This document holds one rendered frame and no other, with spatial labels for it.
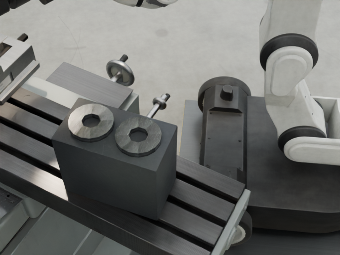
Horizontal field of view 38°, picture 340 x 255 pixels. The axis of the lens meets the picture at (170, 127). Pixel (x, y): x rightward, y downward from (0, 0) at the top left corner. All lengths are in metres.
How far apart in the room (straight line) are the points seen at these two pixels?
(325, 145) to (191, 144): 0.55
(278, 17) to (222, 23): 1.80
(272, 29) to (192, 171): 0.39
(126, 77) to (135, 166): 0.88
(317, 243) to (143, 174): 0.88
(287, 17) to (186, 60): 1.57
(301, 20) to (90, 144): 0.58
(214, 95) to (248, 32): 1.28
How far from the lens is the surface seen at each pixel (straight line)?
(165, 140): 0.95
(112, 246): 1.84
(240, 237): 1.55
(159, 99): 1.81
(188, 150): 1.81
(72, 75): 1.65
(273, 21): 1.21
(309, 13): 1.20
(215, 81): 1.78
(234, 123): 1.66
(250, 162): 1.59
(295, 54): 1.22
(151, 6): 1.18
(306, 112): 1.44
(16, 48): 1.36
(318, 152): 1.51
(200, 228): 1.06
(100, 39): 2.88
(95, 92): 1.58
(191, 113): 1.92
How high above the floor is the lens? 1.85
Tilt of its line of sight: 50 degrees down
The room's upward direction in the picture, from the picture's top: 1 degrees clockwise
